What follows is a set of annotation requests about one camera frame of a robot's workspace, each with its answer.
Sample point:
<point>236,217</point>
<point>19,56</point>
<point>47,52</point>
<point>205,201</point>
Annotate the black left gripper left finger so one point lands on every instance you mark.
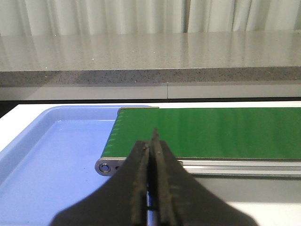
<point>121,201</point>

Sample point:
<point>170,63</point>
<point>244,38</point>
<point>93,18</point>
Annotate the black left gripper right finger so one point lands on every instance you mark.
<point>180,200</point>

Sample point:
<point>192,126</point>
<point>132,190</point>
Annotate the green conveyor belt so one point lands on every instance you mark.
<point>211,133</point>

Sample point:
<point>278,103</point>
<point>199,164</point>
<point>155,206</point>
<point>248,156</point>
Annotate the blue plastic tray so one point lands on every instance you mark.
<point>51,164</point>

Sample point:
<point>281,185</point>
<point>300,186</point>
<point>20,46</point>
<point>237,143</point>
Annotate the grey stone counter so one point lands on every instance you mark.
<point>151,66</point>

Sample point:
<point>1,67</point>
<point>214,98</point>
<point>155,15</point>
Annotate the white curtain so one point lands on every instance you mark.
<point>67,17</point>

